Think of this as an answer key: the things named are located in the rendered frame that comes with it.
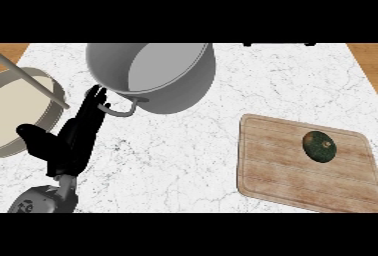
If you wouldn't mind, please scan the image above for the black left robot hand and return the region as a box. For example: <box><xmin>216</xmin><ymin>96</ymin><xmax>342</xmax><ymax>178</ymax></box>
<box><xmin>15</xmin><ymin>84</ymin><xmax>111</xmax><ymax>178</ymax></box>

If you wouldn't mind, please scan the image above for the grey metal pot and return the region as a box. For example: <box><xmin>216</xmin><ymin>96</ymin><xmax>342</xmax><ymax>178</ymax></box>
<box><xmin>85</xmin><ymin>43</ymin><xmax>218</xmax><ymax>118</ymax></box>

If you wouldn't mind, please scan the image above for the wooden cutting board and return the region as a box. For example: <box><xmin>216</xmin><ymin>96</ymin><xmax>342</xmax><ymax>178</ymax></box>
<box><xmin>237</xmin><ymin>113</ymin><xmax>378</xmax><ymax>214</ymax></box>

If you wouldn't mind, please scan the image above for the dark green squash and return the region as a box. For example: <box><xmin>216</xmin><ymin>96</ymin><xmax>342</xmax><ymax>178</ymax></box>
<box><xmin>302</xmin><ymin>130</ymin><xmax>340</xmax><ymax>164</ymax></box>

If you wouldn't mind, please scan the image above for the beige wire basket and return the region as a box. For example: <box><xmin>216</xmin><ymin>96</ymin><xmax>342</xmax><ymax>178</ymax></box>
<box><xmin>0</xmin><ymin>53</ymin><xmax>73</xmax><ymax>159</ymax></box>

